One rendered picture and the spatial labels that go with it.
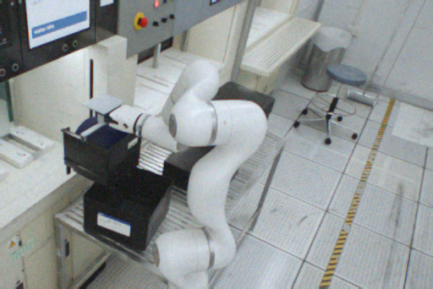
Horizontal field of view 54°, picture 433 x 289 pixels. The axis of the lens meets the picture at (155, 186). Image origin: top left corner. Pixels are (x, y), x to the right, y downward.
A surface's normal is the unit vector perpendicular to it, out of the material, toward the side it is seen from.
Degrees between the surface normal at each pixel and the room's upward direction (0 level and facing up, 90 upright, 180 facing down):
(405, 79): 90
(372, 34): 90
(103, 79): 90
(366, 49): 90
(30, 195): 0
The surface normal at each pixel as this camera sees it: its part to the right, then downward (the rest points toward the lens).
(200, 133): 0.22, 0.49
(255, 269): 0.11, -0.77
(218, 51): -0.52, 0.50
